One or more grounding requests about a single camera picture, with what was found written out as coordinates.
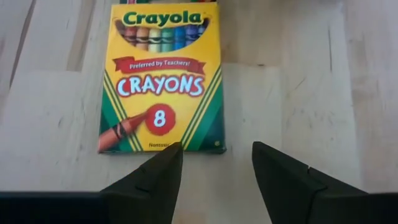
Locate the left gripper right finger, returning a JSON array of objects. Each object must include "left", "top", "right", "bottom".
[{"left": 251, "top": 141, "right": 371, "bottom": 224}]

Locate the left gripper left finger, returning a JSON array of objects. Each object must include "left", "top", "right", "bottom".
[{"left": 99, "top": 141, "right": 184, "bottom": 224}]

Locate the yellow Crayola crayon box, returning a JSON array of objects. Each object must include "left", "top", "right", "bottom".
[{"left": 98, "top": 0, "right": 227, "bottom": 155}]

